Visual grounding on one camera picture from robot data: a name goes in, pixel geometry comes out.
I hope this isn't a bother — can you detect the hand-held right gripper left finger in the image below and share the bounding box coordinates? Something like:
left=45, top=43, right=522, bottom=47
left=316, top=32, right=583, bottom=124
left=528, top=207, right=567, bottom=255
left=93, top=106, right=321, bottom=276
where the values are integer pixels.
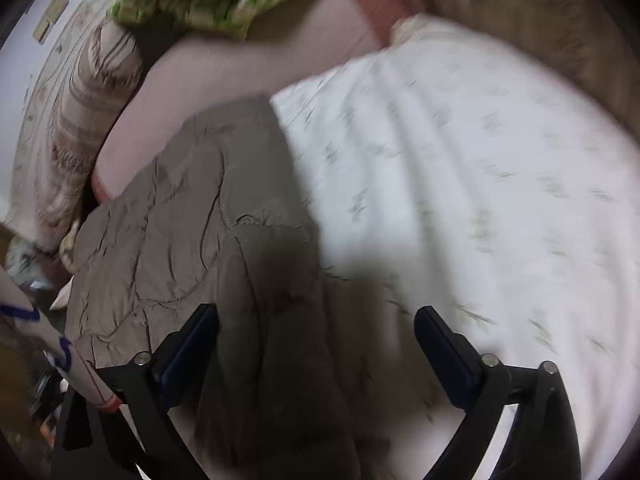
left=50, top=303, right=219, bottom=480

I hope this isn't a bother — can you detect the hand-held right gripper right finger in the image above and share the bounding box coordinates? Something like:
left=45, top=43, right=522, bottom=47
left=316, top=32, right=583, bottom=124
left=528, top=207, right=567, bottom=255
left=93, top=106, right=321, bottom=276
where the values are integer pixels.
left=414, top=305, right=583, bottom=480

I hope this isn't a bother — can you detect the olive hooded puffer jacket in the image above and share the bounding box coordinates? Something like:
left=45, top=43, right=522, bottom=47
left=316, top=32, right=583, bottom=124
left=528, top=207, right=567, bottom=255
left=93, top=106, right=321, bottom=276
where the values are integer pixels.
left=65, top=94, right=396, bottom=480

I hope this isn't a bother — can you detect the cream patterned cloth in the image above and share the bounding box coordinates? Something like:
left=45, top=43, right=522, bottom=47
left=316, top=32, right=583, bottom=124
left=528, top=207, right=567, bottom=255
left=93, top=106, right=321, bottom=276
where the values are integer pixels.
left=59, top=220, right=83, bottom=272

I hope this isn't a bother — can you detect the white leaf-print quilt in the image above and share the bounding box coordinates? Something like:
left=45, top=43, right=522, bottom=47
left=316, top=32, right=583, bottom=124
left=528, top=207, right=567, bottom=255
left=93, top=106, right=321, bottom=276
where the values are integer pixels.
left=270, top=15, right=640, bottom=480

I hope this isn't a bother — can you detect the striped floral left pillow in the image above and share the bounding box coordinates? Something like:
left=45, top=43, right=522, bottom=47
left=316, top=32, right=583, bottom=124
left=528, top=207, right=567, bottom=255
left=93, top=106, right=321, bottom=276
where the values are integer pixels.
left=5, top=20, right=146, bottom=256

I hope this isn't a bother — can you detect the pink bed sheet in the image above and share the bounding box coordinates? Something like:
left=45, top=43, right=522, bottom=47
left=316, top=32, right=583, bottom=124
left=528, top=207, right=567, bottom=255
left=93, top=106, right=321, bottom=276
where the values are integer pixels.
left=90, top=0, right=426, bottom=206

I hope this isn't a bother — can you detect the striped floral right cushion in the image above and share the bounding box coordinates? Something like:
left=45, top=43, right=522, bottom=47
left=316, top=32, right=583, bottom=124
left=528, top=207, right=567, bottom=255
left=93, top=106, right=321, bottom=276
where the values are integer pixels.
left=400, top=0, right=640, bottom=131

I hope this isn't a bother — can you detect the wall switch plate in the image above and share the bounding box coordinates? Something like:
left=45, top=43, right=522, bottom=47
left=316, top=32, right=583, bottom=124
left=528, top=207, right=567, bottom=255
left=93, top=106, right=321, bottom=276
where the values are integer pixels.
left=32, top=0, right=70, bottom=43

